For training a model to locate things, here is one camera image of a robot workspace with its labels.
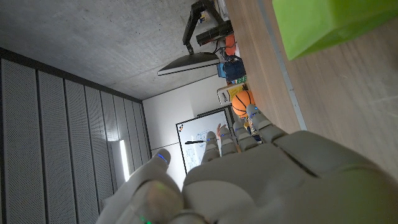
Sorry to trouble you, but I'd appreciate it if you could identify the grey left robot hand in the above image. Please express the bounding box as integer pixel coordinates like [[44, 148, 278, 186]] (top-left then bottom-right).
[[96, 104, 398, 224]]

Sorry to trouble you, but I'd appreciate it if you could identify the green cube block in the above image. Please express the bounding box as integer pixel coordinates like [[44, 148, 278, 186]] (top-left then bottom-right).
[[272, 0, 398, 62]]

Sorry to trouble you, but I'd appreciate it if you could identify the small orange basketball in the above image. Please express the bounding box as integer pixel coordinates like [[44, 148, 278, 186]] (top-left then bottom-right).
[[231, 90, 256, 118]]

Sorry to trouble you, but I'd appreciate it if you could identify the yellow and white carton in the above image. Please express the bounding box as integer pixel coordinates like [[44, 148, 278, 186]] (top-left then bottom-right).
[[216, 83, 248, 106]]

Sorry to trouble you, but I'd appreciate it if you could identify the dark blue mug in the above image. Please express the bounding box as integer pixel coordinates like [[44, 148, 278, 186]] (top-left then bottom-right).
[[216, 58, 248, 83]]

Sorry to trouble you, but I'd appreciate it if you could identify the black computer monitor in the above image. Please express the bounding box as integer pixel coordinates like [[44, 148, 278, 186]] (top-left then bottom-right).
[[157, 52, 221, 77]]

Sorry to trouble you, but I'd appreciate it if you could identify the whiteboard with black frame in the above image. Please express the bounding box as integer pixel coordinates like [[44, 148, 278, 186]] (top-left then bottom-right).
[[175, 108, 233, 174]]

